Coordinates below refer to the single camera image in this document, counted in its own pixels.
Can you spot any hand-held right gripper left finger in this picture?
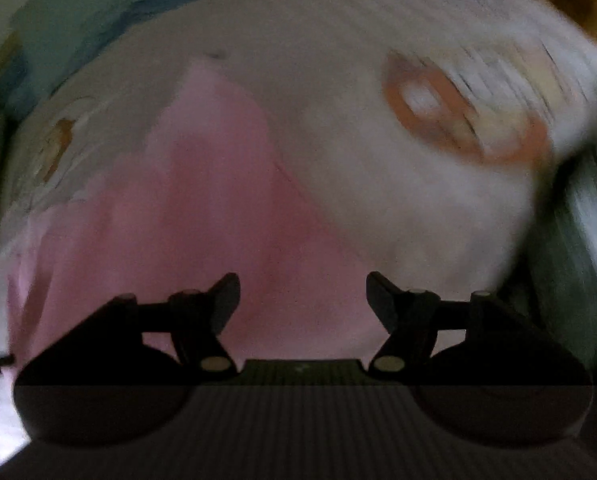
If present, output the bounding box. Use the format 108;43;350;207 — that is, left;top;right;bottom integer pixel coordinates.
92;272;242;374

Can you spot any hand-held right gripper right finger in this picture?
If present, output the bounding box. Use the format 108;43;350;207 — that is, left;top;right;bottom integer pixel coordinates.
365;271;511;374

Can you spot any pink and white sweatshirt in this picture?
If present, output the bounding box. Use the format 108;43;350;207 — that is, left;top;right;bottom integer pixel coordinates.
7;58;395;367

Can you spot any pink checked printed bedsheet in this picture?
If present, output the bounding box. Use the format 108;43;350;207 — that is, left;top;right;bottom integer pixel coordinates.
0;0;597;466

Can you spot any grey green cloth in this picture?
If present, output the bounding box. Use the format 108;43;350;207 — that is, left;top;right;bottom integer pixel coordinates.
519;125;597;373

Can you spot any teal blanket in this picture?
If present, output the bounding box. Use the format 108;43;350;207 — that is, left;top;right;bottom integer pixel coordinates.
7;0;299;111

